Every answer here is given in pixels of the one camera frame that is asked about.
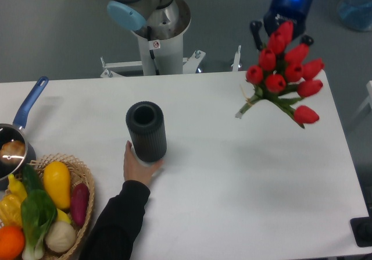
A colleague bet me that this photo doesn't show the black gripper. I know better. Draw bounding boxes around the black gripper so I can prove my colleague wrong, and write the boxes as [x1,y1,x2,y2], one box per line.
[250,0,314,51]

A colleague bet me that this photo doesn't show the red tulip bouquet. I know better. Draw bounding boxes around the red tulip bouquet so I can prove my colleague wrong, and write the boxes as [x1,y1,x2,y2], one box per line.
[235,21,324,128]

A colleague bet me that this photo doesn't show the dark grey ribbed vase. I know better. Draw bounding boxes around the dark grey ribbed vase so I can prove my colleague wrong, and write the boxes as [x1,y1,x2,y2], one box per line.
[126,101,167,163]

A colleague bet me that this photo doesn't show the black sleeved forearm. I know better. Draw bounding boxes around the black sleeved forearm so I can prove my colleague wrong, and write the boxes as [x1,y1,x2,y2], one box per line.
[79,180,151,259]

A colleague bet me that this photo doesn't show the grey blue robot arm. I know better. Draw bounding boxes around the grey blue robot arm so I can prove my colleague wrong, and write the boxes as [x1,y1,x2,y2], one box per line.
[107,0,313,50]

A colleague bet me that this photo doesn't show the person's hand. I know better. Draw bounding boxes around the person's hand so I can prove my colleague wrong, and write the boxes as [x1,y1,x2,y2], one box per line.
[123,141,164,187]

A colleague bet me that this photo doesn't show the blue translucent bin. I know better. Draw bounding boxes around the blue translucent bin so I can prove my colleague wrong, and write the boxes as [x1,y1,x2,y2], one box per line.
[337,0,371,32]

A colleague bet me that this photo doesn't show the black device at table edge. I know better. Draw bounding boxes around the black device at table edge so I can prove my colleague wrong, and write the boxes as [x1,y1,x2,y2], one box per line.
[350,217,372,247]

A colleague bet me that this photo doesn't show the woven wicker basket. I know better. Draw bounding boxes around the woven wicker basket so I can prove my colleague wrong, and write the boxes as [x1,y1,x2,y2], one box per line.
[30,154,95,259]

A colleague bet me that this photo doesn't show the purple eggplant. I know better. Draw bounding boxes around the purple eggplant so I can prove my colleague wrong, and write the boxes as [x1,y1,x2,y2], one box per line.
[70,183,90,227]

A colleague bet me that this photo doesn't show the yellow squash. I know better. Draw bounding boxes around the yellow squash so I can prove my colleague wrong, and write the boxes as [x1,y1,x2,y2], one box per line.
[43,161,71,211]

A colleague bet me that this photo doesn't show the brown bread roll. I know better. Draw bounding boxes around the brown bread roll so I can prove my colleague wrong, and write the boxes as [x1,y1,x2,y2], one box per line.
[1,140,26,165]

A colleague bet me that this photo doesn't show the beige garlic bulb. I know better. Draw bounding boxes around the beige garlic bulb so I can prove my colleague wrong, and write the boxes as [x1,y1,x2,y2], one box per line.
[45,221,76,253]

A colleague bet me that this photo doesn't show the green bok choy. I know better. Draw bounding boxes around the green bok choy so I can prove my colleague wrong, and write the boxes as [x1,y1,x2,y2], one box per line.
[21,190,57,259]

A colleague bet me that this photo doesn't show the yellow bell pepper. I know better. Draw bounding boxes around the yellow bell pepper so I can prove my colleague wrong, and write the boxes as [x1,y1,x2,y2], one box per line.
[1,194,23,227]

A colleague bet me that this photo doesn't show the orange fruit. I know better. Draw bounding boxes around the orange fruit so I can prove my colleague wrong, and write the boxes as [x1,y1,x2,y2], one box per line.
[1,226,25,259]

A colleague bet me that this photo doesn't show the white table frame leg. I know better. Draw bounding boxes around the white table frame leg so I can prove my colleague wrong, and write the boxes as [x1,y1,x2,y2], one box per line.
[345,80,371,134]

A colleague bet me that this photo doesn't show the blue handled saucepan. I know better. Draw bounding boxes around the blue handled saucepan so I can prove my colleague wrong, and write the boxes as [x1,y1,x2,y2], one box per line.
[1,76,49,191]

